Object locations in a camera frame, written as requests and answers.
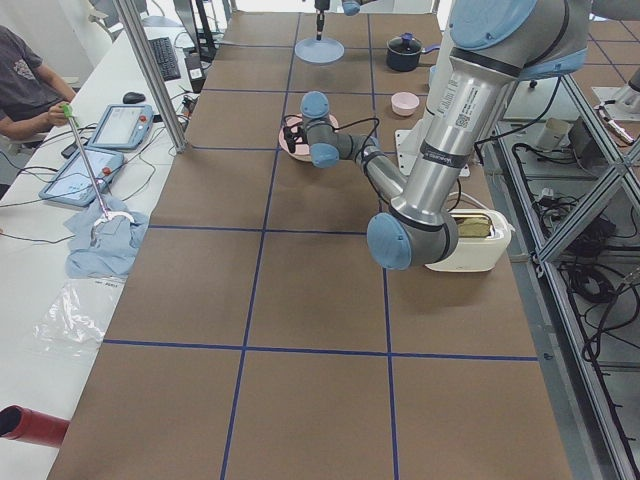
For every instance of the aluminium frame post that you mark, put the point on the aluminium frame post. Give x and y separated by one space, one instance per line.
132 23

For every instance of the reacher grabber tool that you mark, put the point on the reacher grabber tool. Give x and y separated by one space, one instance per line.
106 215

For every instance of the light blue cloth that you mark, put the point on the light blue cloth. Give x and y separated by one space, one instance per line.
110 249

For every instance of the clear plastic bag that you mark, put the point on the clear plastic bag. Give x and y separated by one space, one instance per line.
77 320

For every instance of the red cylinder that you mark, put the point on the red cylinder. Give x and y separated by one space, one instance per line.
26 425

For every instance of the far teach pendant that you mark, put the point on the far teach pendant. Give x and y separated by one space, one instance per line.
122 127

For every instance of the dark blue pot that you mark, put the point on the dark blue pot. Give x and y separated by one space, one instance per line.
404 52

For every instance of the bread slice in toaster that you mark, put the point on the bread slice in toaster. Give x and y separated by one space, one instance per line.
474 227

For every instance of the near teach pendant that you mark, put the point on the near teach pendant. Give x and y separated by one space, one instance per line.
72 186

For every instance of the cream toaster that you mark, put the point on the cream toaster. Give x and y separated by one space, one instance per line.
477 254

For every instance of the blue plate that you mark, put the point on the blue plate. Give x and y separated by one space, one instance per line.
319 52

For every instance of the black computer mouse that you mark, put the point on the black computer mouse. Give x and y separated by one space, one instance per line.
133 98

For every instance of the pink plate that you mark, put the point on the pink plate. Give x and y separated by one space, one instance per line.
304 153

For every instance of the teach pendant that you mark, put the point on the teach pendant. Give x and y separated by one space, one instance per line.
122 127
72 186

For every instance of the black keyboard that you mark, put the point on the black keyboard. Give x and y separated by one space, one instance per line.
165 58

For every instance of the seated person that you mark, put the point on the seated person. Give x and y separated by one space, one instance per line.
32 94

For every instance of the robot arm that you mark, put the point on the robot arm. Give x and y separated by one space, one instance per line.
350 8
495 43

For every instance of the light blue cup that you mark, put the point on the light blue cup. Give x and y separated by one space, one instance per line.
432 77

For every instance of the pink bowl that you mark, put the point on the pink bowl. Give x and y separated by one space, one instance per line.
404 104

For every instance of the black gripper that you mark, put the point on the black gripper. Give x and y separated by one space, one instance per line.
303 143
320 6

